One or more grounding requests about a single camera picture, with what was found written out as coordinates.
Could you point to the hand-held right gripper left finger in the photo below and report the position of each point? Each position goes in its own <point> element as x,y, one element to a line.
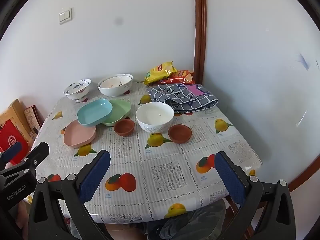
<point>95,177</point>

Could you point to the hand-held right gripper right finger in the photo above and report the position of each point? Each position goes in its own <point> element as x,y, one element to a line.
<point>228,177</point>

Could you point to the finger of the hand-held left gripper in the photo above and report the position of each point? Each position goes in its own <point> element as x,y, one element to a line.
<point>11,152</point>
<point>40,152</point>

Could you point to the pink plate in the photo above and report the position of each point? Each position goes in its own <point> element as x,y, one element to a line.
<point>78,135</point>

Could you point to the small brown bowl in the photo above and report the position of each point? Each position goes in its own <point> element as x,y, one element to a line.
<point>180,133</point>
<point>123,127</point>

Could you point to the light blue plate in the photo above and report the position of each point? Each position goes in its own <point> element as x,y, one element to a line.
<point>93,111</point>

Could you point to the light green plate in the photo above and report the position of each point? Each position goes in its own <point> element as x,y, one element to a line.
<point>121,111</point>

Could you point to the medium white bowl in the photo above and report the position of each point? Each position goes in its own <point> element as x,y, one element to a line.
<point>153,116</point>

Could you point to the red box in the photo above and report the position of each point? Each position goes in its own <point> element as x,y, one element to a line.
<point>10,135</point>

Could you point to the framed picture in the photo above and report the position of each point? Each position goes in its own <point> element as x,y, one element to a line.
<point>32,117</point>

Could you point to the brown cardboard box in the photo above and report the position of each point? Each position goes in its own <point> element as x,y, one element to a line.
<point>15,110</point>

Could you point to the fruit print tablecloth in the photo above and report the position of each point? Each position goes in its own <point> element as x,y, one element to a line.
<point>140,160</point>

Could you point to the dark grey cloth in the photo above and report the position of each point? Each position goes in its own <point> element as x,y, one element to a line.
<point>190,222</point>

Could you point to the blue floral footed bowl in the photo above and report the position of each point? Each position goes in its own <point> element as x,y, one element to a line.
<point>76,90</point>

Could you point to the wooden baseboard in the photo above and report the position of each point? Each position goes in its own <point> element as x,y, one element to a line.
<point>301,173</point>

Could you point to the large white bowl grey print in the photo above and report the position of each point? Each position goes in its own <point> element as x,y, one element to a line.
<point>112,91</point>

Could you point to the shallow white bowl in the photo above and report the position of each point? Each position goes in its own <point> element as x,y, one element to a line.
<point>112,82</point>

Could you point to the grey checked cloth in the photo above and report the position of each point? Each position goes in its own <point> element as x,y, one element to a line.
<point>165,95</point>

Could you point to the red chip bag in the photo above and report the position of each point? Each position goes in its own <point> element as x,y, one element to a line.
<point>182,76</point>

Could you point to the yellow chip bag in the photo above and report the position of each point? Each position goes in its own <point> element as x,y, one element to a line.
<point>160,72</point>

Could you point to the white light switch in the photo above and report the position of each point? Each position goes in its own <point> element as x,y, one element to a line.
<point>65,16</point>

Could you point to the brown wooden door frame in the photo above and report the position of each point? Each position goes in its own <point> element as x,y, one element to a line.
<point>200,30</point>

